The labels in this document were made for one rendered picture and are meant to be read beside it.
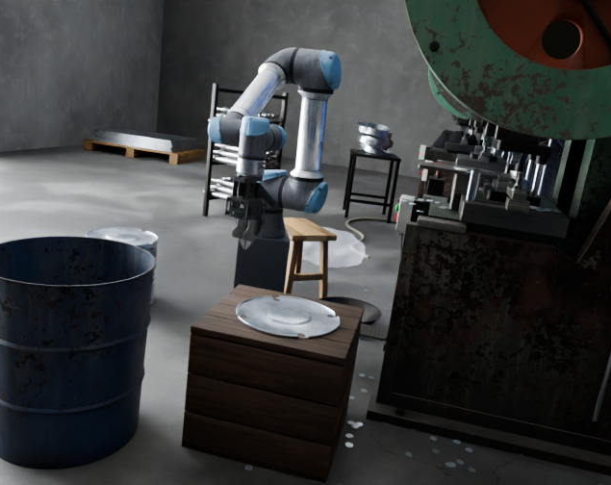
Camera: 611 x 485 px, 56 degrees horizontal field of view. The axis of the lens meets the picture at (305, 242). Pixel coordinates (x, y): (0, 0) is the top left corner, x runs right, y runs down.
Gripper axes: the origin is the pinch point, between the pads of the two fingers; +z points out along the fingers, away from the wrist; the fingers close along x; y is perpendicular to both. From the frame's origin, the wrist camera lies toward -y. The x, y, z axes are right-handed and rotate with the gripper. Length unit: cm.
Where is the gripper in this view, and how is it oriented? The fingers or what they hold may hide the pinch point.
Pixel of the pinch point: (246, 243)
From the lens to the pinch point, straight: 164.4
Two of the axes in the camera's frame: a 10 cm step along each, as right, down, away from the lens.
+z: -1.2, 9.6, 2.4
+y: -4.8, 1.5, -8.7
